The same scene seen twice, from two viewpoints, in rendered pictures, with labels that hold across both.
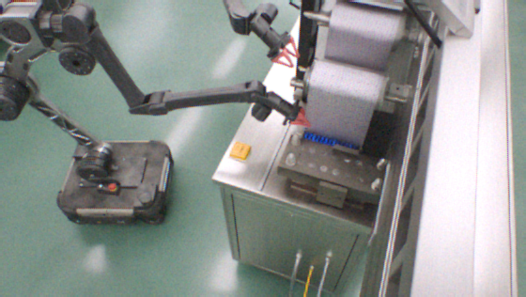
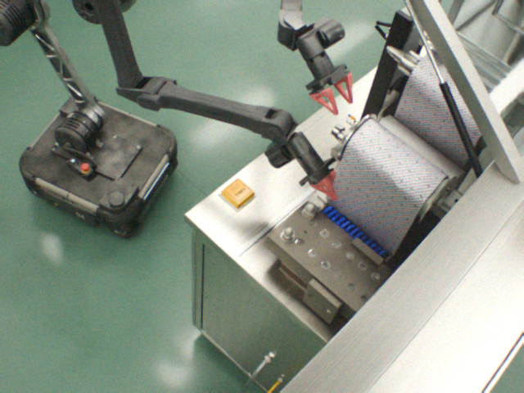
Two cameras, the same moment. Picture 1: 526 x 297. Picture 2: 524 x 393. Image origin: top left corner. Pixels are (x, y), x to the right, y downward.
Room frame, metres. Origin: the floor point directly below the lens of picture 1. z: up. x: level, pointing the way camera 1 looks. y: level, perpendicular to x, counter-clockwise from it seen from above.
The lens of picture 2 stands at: (0.04, -0.23, 2.38)
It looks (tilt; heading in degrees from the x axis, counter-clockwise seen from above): 55 degrees down; 14
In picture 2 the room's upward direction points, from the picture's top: 11 degrees clockwise
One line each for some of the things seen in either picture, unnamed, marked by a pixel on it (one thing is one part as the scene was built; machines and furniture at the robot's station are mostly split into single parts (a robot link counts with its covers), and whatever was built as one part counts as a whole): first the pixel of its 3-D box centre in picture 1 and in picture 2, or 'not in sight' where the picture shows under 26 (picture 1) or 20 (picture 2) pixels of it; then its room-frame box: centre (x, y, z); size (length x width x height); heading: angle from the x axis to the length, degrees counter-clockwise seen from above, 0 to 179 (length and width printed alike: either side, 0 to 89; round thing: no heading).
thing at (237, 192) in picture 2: (239, 150); (237, 192); (0.99, 0.10, 0.91); 0.07 x 0.07 x 0.02; 70
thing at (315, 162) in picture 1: (334, 168); (341, 270); (0.83, -0.27, 1.00); 0.40 x 0.16 x 0.06; 70
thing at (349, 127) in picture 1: (334, 125); (367, 213); (0.96, -0.27, 1.11); 0.23 x 0.01 x 0.18; 70
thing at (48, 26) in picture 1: (54, 25); not in sight; (1.09, 0.68, 1.45); 0.09 x 0.08 x 0.12; 0
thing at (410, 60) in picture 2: (326, 18); (413, 65); (1.30, -0.24, 1.33); 0.06 x 0.06 x 0.06; 70
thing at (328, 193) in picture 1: (331, 195); (321, 302); (0.74, -0.25, 0.96); 0.10 x 0.03 x 0.11; 70
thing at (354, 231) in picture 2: (331, 143); (355, 233); (0.94, -0.26, 1.03); 0.21 x 0.04 x 0.03; 70
